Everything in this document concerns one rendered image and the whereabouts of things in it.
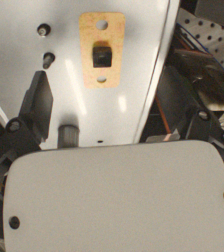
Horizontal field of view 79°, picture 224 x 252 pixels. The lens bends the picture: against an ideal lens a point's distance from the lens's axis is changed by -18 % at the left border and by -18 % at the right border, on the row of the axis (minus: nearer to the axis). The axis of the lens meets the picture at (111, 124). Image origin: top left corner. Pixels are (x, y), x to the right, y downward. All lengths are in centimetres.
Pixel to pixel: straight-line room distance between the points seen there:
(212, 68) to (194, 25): 29
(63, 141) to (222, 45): 60
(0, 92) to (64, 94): 8
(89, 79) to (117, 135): 13
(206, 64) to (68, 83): 20
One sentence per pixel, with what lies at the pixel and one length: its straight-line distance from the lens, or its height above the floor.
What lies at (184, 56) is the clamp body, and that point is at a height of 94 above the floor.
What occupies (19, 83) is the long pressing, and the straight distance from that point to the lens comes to 19.
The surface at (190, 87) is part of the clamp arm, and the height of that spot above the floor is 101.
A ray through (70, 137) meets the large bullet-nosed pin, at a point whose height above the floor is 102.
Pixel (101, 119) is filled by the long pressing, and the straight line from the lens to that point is 22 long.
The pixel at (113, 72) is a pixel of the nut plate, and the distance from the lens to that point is 17.
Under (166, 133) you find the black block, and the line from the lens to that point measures 32.
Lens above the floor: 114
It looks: 35 degrees down
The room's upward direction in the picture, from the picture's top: 173 degrees clockwise
